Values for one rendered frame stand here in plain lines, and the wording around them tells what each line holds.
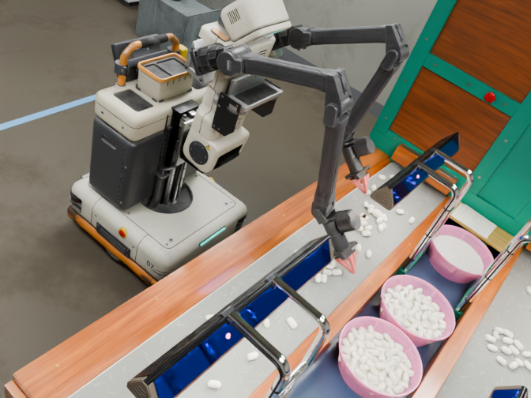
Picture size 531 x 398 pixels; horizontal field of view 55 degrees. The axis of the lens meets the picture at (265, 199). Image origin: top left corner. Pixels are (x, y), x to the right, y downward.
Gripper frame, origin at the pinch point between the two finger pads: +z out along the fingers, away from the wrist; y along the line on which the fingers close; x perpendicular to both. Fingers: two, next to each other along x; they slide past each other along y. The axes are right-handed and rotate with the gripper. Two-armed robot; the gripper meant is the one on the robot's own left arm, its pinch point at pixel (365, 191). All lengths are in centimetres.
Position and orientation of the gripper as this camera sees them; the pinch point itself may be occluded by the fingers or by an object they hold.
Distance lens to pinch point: 208.0
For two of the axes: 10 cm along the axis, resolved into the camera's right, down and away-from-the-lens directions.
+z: 3.8, 9.1, 1.6
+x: -6.9, 1.7, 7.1
